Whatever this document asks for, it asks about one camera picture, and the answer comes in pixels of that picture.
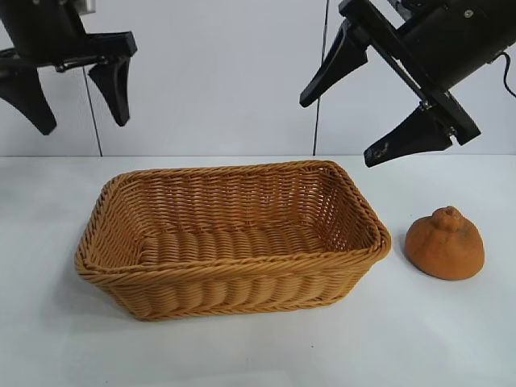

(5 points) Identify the tan woven wicker basket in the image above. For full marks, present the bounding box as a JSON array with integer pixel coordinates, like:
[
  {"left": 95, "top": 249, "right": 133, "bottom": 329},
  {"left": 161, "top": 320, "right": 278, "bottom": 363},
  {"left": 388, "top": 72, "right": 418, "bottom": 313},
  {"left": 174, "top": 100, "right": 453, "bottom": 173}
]
[{"left": 74, "top": 160, "right": 392, "bottom": 323}]

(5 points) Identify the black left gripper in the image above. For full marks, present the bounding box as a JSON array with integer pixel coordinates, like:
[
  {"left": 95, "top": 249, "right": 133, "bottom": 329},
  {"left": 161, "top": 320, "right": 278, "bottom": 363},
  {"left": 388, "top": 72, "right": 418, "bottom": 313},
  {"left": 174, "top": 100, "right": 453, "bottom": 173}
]
[{"left": 0, "top": 0, "right": 139, "bottom": 136}]

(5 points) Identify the brown bread bun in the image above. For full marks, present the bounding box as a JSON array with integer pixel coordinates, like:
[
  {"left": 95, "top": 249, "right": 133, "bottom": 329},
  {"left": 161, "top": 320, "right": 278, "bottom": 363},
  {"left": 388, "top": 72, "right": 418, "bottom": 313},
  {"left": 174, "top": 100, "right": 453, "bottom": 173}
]
[{"left": 405, "top": 205, "right": 485, "bottom": 281}]

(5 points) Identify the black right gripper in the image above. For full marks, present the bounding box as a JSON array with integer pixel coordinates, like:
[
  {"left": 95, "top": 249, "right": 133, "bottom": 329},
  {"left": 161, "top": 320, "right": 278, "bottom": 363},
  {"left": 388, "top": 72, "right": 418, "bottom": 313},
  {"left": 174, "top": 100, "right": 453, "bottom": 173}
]
[{"left": 299, "top": 0, "right": 516, "bottom": 169}]

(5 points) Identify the thin black cable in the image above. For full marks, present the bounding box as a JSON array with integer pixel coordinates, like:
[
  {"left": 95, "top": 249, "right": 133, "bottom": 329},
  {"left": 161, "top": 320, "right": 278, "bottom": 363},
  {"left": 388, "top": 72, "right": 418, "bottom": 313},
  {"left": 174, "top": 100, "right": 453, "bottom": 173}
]
[{"left": 501, "top": 52, "right": 516, "bottom": 98}]

